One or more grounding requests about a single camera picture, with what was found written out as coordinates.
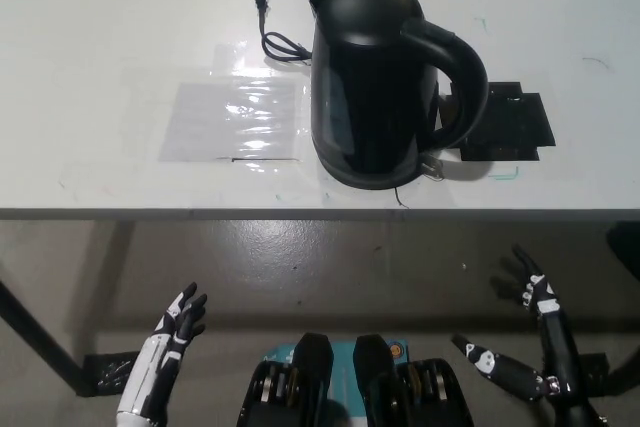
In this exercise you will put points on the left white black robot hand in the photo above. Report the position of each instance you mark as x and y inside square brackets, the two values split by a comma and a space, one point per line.
[160, 347]

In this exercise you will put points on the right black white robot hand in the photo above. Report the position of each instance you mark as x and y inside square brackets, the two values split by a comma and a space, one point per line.
[557, 347]

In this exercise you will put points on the black electric kettle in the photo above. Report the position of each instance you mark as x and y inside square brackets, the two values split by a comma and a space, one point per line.
[365, 87]

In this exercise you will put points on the black teal robot torso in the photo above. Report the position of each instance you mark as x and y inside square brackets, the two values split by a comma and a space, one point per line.
[310, 362]

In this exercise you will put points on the black kettle base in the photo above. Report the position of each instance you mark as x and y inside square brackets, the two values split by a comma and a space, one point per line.
[370, 183]

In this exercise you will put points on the black table leg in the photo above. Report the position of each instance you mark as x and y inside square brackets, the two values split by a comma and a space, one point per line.
[40, 336]

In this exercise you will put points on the black square mat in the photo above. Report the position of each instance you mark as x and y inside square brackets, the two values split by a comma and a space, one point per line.
[510, 122]

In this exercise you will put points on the clear plastic sheet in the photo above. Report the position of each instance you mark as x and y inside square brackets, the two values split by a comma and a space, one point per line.
[210, 122]

